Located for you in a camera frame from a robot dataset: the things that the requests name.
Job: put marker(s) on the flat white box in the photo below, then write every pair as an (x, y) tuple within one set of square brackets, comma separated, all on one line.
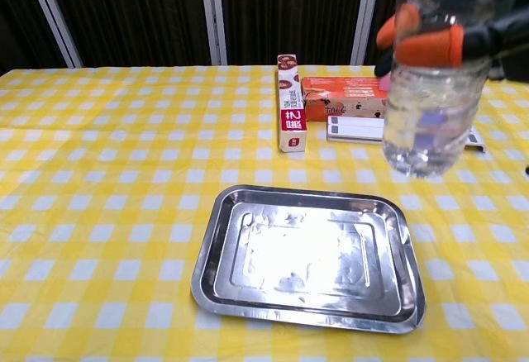
[(355, 128)]

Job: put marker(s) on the pink foam cube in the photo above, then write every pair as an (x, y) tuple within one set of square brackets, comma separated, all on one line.
[(385, 83)]

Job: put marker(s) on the orange cardboard box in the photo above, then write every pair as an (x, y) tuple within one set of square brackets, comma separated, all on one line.
[(339, 97)]

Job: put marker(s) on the long white red box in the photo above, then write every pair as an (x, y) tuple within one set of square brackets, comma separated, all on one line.
[(292, 106)]

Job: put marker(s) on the rectangular metal tray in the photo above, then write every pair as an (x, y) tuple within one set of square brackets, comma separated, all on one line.
[(306, 263)]

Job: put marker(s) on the yellow checkered tablecloth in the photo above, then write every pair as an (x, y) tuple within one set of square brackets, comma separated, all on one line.
[(103, 213)]

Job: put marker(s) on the transparent plastic water bottle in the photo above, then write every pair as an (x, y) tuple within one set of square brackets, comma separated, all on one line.
[(430, 130)]

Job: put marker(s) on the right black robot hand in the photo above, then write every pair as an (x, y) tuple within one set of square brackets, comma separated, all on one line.
[(434, 46)]

